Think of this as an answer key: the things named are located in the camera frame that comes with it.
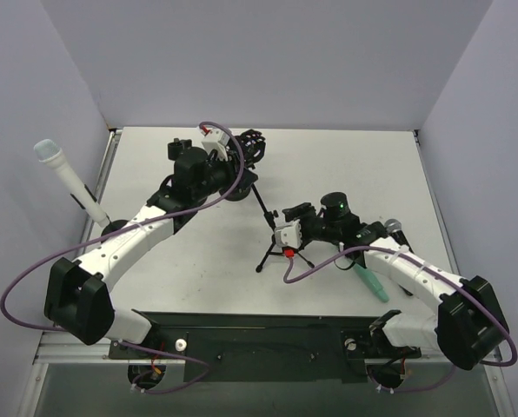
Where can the black handheld microphone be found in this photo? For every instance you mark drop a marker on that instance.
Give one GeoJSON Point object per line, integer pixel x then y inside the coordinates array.
{"type": "Point", "coordinates": [406, 292]}

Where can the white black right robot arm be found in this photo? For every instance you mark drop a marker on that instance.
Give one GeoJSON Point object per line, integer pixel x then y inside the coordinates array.
{"type": "Point", "coordinates": [467, 323]}

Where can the black clip microphone stand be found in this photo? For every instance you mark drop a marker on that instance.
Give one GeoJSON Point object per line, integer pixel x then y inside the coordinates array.
{"type": "Point", "coordinates": [178, 153]}

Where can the black round base stand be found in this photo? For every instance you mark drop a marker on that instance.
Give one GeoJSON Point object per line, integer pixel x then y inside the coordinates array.
{"type": "Point", "coordinates": [113, 227]}

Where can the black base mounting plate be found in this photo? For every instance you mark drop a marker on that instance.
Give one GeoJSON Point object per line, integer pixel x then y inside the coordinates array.
{"type": "Point", "coordinates": [265, 348]}

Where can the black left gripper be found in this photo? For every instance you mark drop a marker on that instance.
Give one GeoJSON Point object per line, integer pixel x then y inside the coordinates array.
{"type": "Point", "coordinates": [235, 162]}

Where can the grey head black microphone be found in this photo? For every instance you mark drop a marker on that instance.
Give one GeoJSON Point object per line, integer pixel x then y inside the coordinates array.
{"type": "Point", "coordinates": [394, 229]}

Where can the black shock mount stand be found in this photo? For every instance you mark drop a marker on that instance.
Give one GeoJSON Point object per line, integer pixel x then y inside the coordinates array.
{"type": "Point", "coordinates": [240, 192]}

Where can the aluminium frame rail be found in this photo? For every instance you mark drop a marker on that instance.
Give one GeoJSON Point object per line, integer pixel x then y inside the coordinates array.
{"type": "Point", "coordinates": [466, 324]}

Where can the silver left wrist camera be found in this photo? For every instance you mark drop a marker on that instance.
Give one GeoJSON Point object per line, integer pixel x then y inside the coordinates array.
{"type": "Point", "coordinates": [216, 140]}

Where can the mint green microphone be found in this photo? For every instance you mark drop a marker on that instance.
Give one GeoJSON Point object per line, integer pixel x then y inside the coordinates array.
{"type": "Point", "coordinates": [372, 283]}

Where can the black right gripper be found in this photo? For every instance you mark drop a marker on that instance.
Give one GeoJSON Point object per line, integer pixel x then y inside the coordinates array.
{"type": "Point", "coordinates": [300, 213]}

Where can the white microphone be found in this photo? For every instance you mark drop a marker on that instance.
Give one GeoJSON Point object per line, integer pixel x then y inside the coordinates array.
{"type": "Point", "coordinates": [53, 157]}

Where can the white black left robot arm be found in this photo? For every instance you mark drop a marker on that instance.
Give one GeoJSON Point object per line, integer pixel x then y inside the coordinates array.
{"type": "Point", "coordinates": [78, 293]}

